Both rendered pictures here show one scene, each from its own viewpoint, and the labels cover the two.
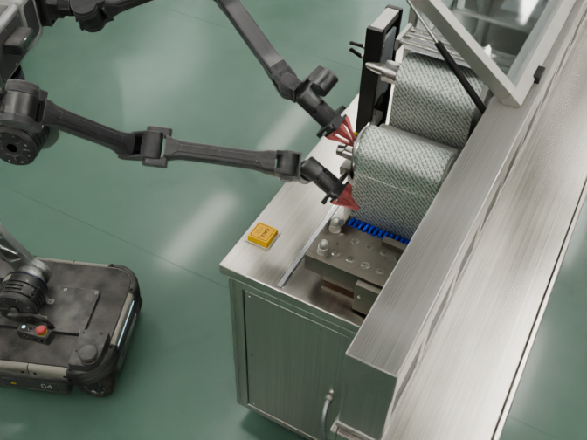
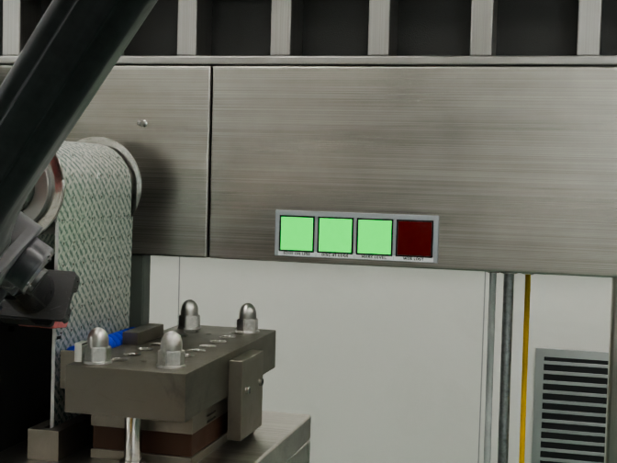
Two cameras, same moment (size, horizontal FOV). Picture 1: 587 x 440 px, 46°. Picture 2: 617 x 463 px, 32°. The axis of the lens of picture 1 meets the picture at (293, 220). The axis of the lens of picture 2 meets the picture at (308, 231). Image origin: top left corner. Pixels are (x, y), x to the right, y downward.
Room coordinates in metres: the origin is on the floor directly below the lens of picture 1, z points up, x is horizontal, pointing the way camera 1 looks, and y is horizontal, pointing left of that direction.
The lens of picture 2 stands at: (1.42, 1.25, 1.27)
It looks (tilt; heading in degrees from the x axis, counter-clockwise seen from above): 3 degrees down; 257
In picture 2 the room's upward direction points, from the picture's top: 2 degrees clockwise
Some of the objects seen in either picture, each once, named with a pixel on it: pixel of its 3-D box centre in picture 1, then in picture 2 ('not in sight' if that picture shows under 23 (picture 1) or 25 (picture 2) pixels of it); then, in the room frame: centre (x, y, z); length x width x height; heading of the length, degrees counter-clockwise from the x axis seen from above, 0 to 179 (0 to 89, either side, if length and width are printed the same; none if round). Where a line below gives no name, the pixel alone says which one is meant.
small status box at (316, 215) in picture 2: not in sight; (354, 235); (0.99, -0.30, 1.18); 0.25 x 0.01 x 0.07; 153
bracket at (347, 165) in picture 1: (349, 185); not in sight; (1.54, -0.17, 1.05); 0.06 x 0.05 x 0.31; 63
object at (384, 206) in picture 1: (390, 209); (95, 285); (1.38, -0.27, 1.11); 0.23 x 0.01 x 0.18; 63
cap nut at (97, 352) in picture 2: (335, 223); (97, 344); (1.37, -0.12, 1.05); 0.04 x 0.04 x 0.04
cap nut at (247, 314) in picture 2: not in sight; (247, 317); (1.14, -0.37, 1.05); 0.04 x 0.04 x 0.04
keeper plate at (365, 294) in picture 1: (370, 301); (247, 393); (1.16, -0.22, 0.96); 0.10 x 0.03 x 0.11; 63
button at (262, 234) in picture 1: (262, 234); not in sight; (1.45, 0.09, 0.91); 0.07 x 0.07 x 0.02; 63
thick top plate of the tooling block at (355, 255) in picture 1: (381, 269); (182, 366); (1.25, -0.25, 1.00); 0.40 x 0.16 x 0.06; 63
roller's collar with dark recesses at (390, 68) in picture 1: (394, 72); not in sight; (1.72, -0.28, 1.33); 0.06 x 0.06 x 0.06; 63
